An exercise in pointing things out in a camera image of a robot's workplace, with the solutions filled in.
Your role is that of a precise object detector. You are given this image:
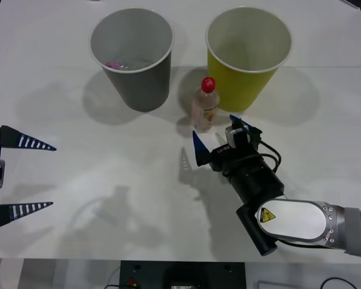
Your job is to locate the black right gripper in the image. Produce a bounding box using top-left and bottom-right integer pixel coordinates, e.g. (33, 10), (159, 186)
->
(192, 114), (264, 172)

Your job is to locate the black cable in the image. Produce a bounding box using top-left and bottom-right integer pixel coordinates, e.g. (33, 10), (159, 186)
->
(321, 277), (353, 289)

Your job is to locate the clear bottle with red cap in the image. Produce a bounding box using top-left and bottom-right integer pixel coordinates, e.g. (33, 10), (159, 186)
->
(191, 76), (221, 134)

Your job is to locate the black control box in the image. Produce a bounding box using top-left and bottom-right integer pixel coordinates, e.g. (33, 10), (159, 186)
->
(119, 260), (245, 289)

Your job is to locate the clear bottle with pink cap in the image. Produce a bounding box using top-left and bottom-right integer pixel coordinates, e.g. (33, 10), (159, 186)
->
(105, 60), (139, 72)

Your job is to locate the grey plastic bin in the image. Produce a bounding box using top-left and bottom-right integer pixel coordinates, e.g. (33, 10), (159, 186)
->
(89, 8), (174, 113)

